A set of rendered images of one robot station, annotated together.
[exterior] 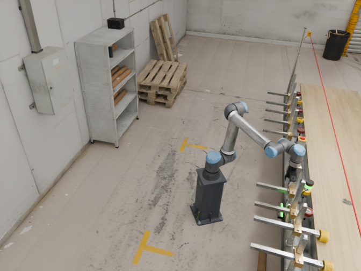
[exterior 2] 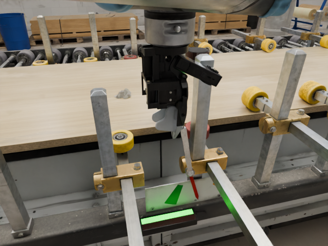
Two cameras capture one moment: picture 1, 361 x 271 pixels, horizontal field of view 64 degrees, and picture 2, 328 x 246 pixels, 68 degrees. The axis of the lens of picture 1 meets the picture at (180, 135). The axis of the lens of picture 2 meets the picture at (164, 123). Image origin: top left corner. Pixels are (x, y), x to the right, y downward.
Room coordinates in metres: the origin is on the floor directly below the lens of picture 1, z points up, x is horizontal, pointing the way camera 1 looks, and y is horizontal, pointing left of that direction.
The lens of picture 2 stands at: (2.01, -0.51, 1.32)
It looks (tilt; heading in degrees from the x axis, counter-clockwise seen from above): 31 degrees down; 241
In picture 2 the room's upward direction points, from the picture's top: straight up
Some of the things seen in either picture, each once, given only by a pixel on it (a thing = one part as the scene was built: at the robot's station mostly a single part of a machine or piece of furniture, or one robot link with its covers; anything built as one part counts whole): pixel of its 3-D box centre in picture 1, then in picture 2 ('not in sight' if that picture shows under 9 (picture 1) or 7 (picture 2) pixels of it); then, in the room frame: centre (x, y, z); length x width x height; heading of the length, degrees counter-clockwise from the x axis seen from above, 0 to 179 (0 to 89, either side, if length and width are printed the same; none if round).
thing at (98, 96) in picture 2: (293, 186); (110, 170); (1.89, -1.02, 0.87); 0.04 x 0.04 x 0.48; 75
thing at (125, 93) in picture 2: (347, 201); (124, 92); (1.69, -1.41, 0.91); 0.09 x 0.07 x 0.02; 42
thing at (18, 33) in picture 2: not in sight; (14, 31); (2.12, -6.76, 0.36); 0.59 x 0.57 x 0.73; 77
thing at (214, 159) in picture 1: (213, 161); not in sight; (2.29, -0.35, 0.79); 0.17 x 0.15 x 0.18; 124
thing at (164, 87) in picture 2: (292, 169); (165, 74); (1.78, -0.91, 1.16); 0.09 x 0.08 x 0.12; 165
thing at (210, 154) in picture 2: (293, 211); (202, 160); (1.63, -0.96, 0.85); 0.14 x 0.06 x 0.05; 165
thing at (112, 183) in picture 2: (291, 190); (119, 177); (1.87, -1.02, 0.84); 0.14 x 0.06 x 0.05; 165
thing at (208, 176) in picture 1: (211, 171); not in sight; (2.29, -0.34, 0.65); 0.19 x 0.19 x 0.10
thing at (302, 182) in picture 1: (295, 201); (197, 139); (1.65, -0.96, 0.93); 0.04 x 0.04 x 0.48; 75
